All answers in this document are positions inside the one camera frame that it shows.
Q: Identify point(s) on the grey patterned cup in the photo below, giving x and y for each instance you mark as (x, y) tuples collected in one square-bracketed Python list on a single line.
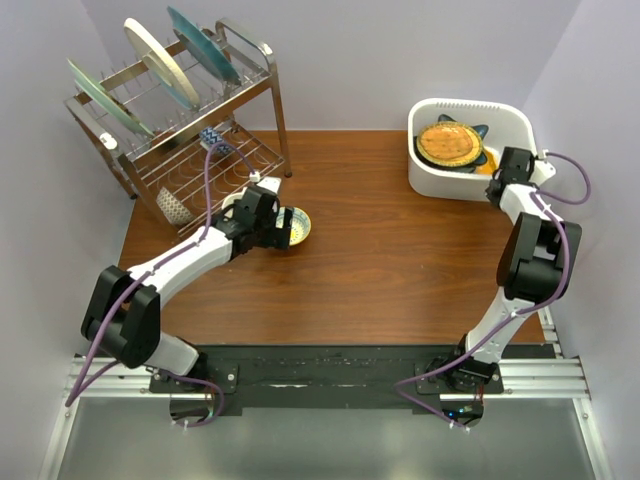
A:
[(173, 210)]

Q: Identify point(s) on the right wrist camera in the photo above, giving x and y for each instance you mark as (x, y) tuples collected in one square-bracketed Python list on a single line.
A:
[(543, 170)]

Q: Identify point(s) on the yellow patterned plate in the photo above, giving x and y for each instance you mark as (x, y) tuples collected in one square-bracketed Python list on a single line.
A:
[(462, 161)]

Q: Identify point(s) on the white cup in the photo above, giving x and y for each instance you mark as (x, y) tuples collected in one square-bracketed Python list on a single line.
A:
[(229, 201)]

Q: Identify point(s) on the metal dish rack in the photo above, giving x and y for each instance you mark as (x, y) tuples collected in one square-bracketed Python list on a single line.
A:
[(188, 122)]

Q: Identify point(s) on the cream plate in rack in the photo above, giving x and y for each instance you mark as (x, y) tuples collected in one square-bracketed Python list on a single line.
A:
[(161, 64)]

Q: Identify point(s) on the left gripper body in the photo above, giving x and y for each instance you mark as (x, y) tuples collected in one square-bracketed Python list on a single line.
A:
[(266, 231)]

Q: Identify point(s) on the small daisy bowl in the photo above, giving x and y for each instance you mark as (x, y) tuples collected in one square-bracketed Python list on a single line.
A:
[(301, 226)]

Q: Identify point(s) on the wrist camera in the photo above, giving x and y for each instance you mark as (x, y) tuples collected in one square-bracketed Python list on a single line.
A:
[(269, 183), (543, 170)]

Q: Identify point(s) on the blue zigzag bowl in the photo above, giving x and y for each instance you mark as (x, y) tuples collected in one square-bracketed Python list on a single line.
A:
[(210, 137)]

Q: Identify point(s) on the black dish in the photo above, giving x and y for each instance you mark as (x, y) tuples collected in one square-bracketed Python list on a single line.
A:
[(482, 129)]

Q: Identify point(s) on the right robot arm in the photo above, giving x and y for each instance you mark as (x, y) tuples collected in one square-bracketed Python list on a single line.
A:
[(533, 272)]

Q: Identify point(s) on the green plate in rack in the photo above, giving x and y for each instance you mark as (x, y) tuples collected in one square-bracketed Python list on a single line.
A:
[(107, 102)]

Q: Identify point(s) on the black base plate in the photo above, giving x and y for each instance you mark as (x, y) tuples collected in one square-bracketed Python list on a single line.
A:
[(339, 377)]

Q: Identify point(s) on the white plastic bin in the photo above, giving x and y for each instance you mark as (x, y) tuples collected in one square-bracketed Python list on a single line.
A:
[(508, 127)]

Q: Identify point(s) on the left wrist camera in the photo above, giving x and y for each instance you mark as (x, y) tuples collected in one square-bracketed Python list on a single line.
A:
[(269, 183)]

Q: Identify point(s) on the orange polka dot plate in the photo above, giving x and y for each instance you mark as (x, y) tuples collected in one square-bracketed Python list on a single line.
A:
[(489, 166)]

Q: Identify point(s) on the aluminium rail frame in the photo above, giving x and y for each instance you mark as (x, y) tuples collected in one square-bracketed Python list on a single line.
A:
[(97, 364)]

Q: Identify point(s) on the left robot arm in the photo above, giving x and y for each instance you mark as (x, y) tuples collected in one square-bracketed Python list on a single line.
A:
[(124, 314)]

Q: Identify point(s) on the teal plate in rack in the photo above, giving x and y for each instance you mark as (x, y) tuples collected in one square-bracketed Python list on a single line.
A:
[(202, 48)]

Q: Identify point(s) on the clear glass plate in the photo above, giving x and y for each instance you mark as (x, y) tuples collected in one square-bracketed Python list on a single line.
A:
[(445, 141)]

